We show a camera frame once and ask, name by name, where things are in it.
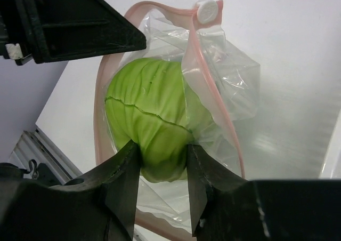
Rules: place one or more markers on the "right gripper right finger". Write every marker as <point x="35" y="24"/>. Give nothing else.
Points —
<point x="224" y="206"/>

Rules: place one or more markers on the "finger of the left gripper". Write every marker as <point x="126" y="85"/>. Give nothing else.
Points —
<point x="63" y="30"/>

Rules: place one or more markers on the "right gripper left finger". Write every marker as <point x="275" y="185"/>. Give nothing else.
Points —
<point x="98" y="205"/>

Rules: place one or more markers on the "green fake cabbage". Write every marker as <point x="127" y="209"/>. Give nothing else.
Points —
<point x="146" y="102"/>

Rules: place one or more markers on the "clear zip top bag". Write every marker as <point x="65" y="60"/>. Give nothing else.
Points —
<point x="225" y="80"/>

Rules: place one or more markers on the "aluminium rail frame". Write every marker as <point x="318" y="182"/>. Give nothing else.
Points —
<point x="36" y="153"/>

